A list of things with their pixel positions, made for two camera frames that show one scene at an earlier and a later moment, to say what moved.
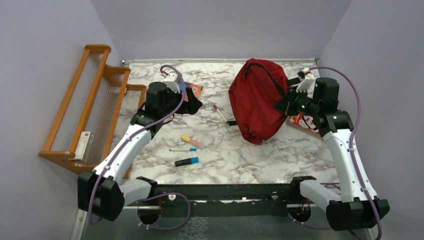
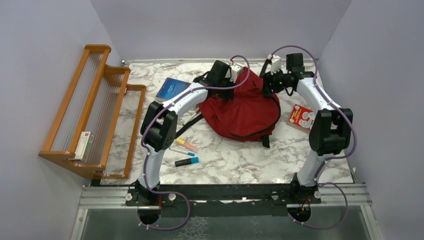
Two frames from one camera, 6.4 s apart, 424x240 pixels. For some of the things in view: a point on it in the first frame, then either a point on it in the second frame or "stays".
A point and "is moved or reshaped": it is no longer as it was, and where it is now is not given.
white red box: x=84 y=146 stays
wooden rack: x=97 y=109 stays
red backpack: x=253 y=92 is moved or reshaped
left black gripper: x=191 y=106 to x=227 y=96
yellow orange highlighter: x=196 y=143 to x=186 y=144
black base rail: x=224 y=201 stays
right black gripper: x=285 y=105 to x=268 y=79
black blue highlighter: x=191 y=160 stays
